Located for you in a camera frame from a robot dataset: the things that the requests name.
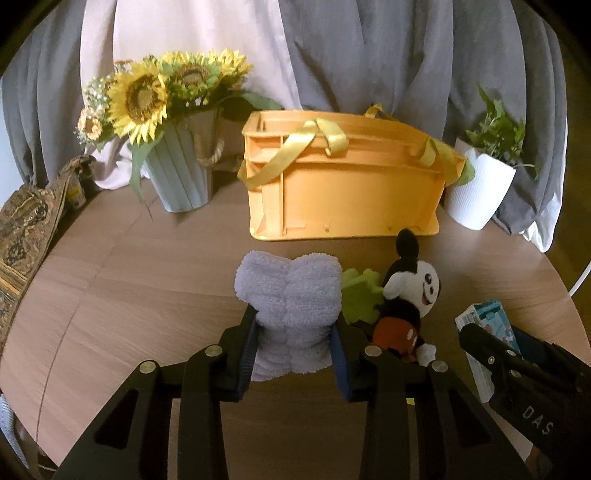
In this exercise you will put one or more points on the white curved pole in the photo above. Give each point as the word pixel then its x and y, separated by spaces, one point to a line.
pixel 581 282

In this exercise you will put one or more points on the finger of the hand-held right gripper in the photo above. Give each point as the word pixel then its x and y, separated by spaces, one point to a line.
pixel 540 346
pixel 485 348

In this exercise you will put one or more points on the green potted plant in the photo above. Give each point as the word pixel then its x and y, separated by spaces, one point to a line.
pixel 496 134

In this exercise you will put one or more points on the white towel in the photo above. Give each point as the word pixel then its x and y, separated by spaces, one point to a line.
pixel 291 290

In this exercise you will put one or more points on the orange plastic crate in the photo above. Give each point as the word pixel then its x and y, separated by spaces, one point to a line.
pixel 346 198

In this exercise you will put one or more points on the black-eared mouse plush toy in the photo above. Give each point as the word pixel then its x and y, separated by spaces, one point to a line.
pixel 411 286

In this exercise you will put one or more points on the pale pink curtain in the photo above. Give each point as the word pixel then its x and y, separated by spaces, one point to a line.
pixel 194 32

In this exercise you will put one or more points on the patterned brown cushion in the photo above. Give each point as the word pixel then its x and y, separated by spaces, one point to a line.
pixel 23 230

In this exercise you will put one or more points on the grey curtain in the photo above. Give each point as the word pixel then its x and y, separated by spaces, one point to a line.
pixel 51 92
pixel 406 55

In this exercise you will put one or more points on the white sheer curtain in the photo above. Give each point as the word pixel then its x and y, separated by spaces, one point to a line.
pixel 551 221

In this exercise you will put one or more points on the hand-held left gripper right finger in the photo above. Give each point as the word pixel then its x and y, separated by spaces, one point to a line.
pixel 342 369

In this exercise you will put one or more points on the white plant pot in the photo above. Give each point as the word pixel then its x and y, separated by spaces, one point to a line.
pixel 480 194

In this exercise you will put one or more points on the sunflower bouquet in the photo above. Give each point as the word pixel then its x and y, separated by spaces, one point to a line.
pixel 138 97

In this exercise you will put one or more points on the grey ribbed vase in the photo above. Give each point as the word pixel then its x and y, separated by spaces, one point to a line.
pixel 180 177

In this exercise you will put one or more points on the light blue tissue pack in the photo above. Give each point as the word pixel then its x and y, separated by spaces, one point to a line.
pixel 485 314

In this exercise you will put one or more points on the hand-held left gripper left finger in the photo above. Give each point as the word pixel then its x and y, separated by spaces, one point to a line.
pixel 247 360

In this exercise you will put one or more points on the green plush toy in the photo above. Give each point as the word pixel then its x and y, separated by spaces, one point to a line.
pixel 360 295

